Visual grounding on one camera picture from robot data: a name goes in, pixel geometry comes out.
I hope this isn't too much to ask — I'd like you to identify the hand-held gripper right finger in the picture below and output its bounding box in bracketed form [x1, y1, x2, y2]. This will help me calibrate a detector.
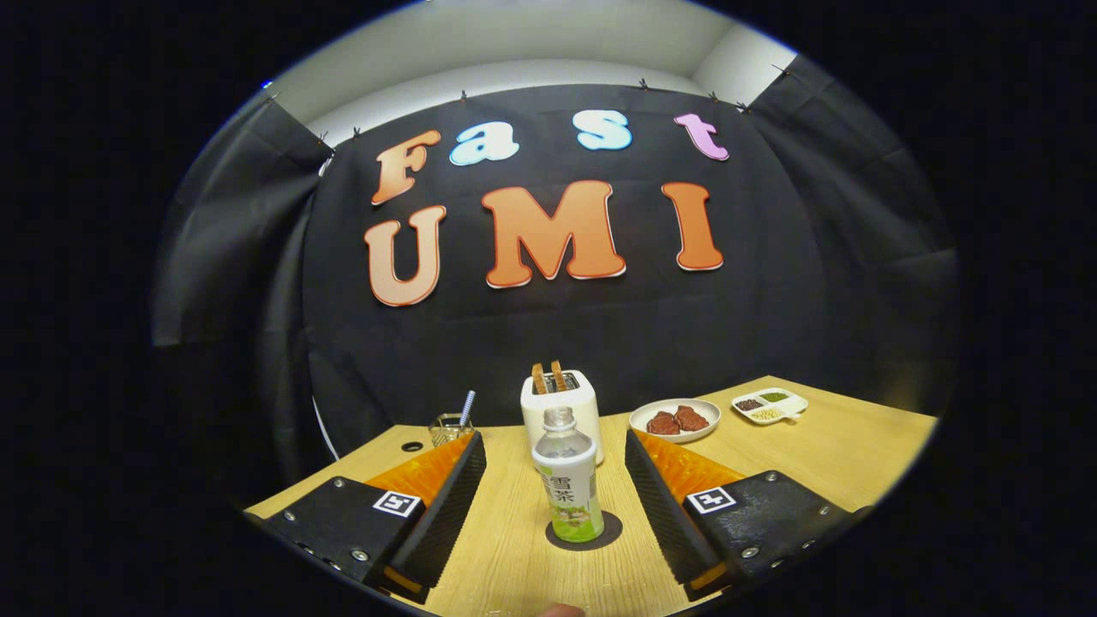
[624, 428, 873, 602]

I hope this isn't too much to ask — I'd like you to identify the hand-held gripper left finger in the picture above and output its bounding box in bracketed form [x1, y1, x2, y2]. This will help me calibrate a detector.
[244, 431, 488, 605]

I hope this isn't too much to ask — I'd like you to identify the dark round coaster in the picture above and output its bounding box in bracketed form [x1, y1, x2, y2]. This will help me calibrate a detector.
[545, 511, 624, 552]

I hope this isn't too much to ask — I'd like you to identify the white green label juice bottle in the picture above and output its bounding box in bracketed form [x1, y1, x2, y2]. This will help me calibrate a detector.
[531, 407, 605, 544]

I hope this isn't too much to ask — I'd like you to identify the clear glass holder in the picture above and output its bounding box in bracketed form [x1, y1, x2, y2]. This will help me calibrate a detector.
[429, 412, 472, 448]

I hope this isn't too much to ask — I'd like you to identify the round white plate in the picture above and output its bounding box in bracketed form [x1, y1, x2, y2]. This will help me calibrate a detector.
[629, 398, 722, 444]

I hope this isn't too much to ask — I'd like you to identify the white toaster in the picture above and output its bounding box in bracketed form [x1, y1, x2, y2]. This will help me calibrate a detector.
[520, 369, 605, 465]

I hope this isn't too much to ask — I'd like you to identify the wooden table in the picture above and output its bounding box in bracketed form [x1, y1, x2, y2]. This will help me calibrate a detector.
[244, 375, 939, 617]

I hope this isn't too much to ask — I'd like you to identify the white divided condiment dish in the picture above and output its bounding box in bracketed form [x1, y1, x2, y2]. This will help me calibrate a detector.
[731, 387, 809, 426]

